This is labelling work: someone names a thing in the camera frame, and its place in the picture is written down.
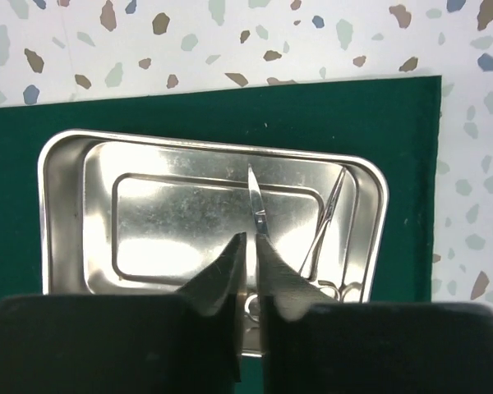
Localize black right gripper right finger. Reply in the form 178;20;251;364
256;235;493;393

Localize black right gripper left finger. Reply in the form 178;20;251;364
0;233;247;393

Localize stainless steel instrument tray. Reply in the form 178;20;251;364
38;130;389;357

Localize dark green surgical cloth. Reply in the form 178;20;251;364
0;76;441;302

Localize steel surgical forceps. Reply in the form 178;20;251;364
244;163;270;324

